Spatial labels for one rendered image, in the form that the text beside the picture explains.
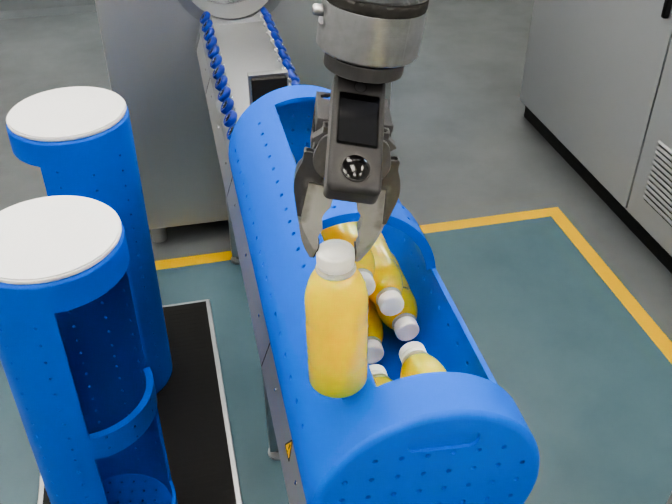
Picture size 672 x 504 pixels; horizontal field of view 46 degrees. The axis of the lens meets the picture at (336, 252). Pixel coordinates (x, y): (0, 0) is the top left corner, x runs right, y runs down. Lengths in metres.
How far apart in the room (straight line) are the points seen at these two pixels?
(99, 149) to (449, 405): 1.24
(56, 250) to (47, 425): 0.39
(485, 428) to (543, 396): 1.75
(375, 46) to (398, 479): 0.50
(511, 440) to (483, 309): 2.01
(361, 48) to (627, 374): 2.26
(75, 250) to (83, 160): 0.46
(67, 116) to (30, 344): 0.65
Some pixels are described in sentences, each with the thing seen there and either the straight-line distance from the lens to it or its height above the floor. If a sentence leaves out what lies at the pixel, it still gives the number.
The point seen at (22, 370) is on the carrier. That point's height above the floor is 0.81.
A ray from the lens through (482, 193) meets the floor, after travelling 3.59.
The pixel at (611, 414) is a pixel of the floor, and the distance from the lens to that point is 2.67.
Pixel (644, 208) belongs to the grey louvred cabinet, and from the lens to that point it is 3.34.
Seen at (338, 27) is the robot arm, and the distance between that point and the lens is 0.66.
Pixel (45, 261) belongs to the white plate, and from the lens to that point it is 1.49.
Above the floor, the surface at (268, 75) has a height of 1.08.
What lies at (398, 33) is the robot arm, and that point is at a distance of 0.66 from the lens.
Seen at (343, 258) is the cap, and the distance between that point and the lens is 0.77.
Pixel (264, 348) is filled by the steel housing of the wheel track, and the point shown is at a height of 0.87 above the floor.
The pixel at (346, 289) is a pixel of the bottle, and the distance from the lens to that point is 0.79.
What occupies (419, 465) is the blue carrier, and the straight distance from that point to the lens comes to 0.93.
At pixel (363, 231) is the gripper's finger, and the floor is 1.44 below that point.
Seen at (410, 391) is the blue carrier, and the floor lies 1.23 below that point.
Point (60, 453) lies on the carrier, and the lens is 1.77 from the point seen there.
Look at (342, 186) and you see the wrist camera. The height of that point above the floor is 1.54.
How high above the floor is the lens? 1.88
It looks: 36 degrees down
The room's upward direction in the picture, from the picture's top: straight up
